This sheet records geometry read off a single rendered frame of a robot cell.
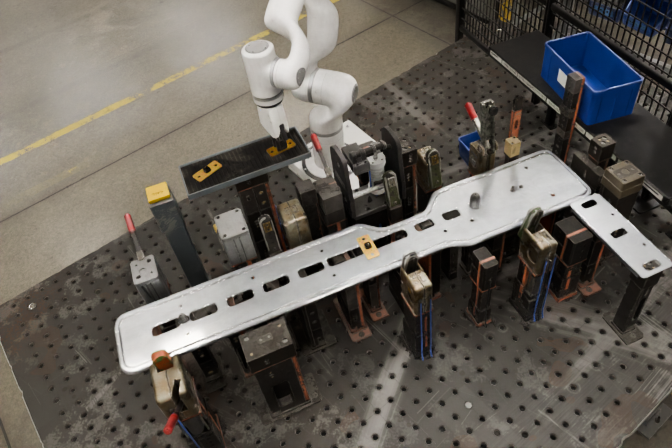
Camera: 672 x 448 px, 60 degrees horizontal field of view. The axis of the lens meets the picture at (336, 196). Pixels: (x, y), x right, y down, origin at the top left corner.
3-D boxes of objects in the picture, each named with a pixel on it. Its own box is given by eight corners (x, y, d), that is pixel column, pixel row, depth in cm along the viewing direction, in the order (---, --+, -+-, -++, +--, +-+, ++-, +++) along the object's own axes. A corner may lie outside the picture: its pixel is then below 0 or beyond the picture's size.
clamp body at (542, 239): (523, 329, 174) (539, 257, 149) (500, 299, 182) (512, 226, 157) (549, 317, 176) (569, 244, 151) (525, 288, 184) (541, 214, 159)
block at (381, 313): (373, 322, 181) (366, 265, 161) (356, 291, 190) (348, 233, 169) (389, 315, 182) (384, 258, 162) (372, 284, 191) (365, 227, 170)
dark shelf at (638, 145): (666, 207, 162) (669, 200, 159) (487, 52, 222) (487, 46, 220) (729, 180, 166) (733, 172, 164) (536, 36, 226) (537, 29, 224)
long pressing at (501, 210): (123, 388, 143) (121, 385, 142) (112, 317, 158) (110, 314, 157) (597, 195, 169) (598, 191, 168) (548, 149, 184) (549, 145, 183)
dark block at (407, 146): (405, 244, 201) (402, 153, 171) (396, 230, 206) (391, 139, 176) (418, 239, 202) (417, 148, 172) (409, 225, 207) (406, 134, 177)
